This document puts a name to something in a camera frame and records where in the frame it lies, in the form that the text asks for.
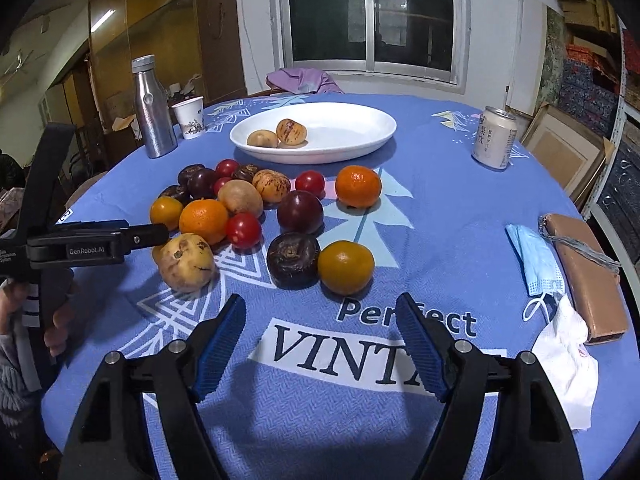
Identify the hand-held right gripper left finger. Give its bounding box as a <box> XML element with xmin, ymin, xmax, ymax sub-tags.
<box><xmin>59</xmin><ymin>292</ymin><xmax>248</xmax><ymax>480</ymax></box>

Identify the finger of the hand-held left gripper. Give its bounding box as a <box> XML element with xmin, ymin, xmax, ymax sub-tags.
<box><xmin>120</xmin><ymin>223</ymin><xmax>170</xmax><ymax>250</ymax></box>

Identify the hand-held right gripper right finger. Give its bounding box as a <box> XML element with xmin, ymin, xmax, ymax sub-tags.
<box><xmin>395</xmin><ymin>292</ymin><xmax>586</xmax><ymax>480</ymax></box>

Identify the yellow-orange tangerine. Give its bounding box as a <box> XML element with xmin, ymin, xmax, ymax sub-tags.
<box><xmin>149</xmin><ymin>196</ymin><xmax>185</xmax><ymax>232</ymax></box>
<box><xmin>317</xmin><ymin>240</ymin><xmax>376</xmax><ymax>296</ymax></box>

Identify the orange mandarin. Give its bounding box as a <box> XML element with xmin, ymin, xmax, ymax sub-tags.
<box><xmin>334</xmin><ymin>165</ymin><xmax>383</xmax><ymax>209</ymax></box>
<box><xmin>178</xmin><ymin>199</ymin><xmax>230</xmax><ymax>246</ymax></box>

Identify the dark purple plum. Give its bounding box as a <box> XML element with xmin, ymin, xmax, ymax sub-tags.
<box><xmin>276</xmin><ymin>190</ymin><xmax>325</xmax><ymax>236</ymax></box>
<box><xmin>187</xmin><ymin>168</ymin><xmax>219</xmax><ymax>201</ymax></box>

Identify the large dark water chestnut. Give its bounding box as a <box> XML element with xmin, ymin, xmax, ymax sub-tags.
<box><xmin>266</xmin><ymin>232</ymin><xmax>322</xmax><ymax>291</ymax></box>

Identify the speckled passion fruit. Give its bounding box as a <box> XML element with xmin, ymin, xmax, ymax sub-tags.
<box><xmin>252</xmin><ymin>169</ymin><xmax>292</xmax><ymax>204</ymax></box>
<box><xmin>276</xmin><ymin>118</ymin><xmax>308</xmax><ymax>147</ymax></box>

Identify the white oval plate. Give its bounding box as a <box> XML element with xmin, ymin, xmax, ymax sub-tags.
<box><xmin>230</xmin><ymin>102</ymin><xmax>398</xmax><ymax>165</ymax></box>

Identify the person's left forearm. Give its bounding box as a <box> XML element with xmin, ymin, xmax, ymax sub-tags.
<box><xmin>0</xmin><ymin>280</ymin><xmax>46</xmax><ymax>416</ymax></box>

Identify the person's left hand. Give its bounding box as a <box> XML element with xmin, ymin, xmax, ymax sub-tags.
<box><xmin>43</xmin><ymin>280</ymin><xmax>77</xmax><ymax>358</ymax></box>

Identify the floral pink cloth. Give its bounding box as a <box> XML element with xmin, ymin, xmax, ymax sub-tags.
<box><xmin>0</xmin><ymin>187</ymin><xmax>27</xmax><ymax>231</ymax></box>

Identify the white paper cup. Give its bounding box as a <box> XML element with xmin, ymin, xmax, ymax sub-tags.
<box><xmin>171</xmin><ymin>96</ymin><xmax>206</xmax><ymax>141</ymax></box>

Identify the silver metal bottle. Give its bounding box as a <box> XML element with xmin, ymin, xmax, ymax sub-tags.
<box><xmin>131</xmin><ymin>56</ymin><xmax>179</xmax><ymax>159</ymax></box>

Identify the blue face mask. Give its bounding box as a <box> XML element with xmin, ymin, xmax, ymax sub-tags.
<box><xmin>505</xmin><ymin>223</ymin><xmax>566</xmax><ymax>322</ymax></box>

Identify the white crumpled napkin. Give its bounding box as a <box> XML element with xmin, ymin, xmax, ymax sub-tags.
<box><xmin>530</xmin><ymin>294</ymin><xmax>600</xmax><ymax>432</ymax></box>

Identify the blue printed tablecloth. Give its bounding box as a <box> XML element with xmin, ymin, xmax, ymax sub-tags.
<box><xmin>40</xmin><ymin>91</ymin><xmax>640</xmax><ymax>480</ymax></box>

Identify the brown leather pouch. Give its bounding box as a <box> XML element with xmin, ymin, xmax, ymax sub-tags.
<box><xmin>538</xmin><ymin>213</ymin><xmax>629</xmax><ymax>346</ymax></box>

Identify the ceiling fan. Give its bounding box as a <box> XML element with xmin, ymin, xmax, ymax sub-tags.
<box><xmin>0</xmin><ymin>50</ymin><xmax>37</xmax><ymax>79</ymax></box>

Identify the wooden glass-door cabinet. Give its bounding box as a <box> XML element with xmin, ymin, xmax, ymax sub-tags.
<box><xmin>89</xmin><ymin>0</ymin><xmax>248</xmax><ymax>146</ymax></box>

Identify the beige drink can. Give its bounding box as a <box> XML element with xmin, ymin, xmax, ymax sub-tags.
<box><xmin>472</xmin><ymin>106</ymin><xmax>518</xmax><ymax>170</ymax></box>

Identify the purple cloth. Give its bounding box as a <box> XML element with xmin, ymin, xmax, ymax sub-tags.
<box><xmin>265</xmin><ymin>67</ymin><xmax>346</xmax><ymax>95</ymax></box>

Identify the dark embossed panel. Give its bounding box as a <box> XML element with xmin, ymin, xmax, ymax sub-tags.
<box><xmin>595</xmin><ymin>140</ymin><xmax>640</xmax><ymax>261</ymax></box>

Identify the white metal shelf rack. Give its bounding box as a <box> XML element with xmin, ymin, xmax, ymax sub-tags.
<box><xmin>582</xmin><ymin>10</ymin><xmax>640</xmax><ymax>241</ymax></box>

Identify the white board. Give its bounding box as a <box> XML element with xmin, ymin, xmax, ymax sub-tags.
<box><xmin>506</xmin><ymin>0</ymin><xmax>551</xmax><ymax>121</ymax></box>

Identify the stack of patterned boxes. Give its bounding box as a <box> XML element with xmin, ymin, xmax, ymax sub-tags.
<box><xmin>560</xmin><ymin>42</ymin><xmax>623</xmax><ymax>121</ymax></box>

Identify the green patterned panel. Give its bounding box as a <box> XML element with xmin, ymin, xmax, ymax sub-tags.
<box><xmin>542</xmin><ymin>5</ymin><xmax>571</xmax><ymax>126</ymax></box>

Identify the sliding glass window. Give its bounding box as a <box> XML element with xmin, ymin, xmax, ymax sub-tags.
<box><xmin>267</xmin><ymin>0</ymin><xmax>471</xmax><ymax>92</ymax></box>

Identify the yellow wooden crate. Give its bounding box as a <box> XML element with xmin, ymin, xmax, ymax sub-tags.
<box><xmin>557</xmin><ymin>0</ymin><xmax>621</xmax><ymax>36</ymax></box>

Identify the wooden picture frame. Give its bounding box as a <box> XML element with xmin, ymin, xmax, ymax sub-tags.
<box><xmin>520</xmin><ymin>102</ymin><xmax>616</xmax><ymax>206</ymax></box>

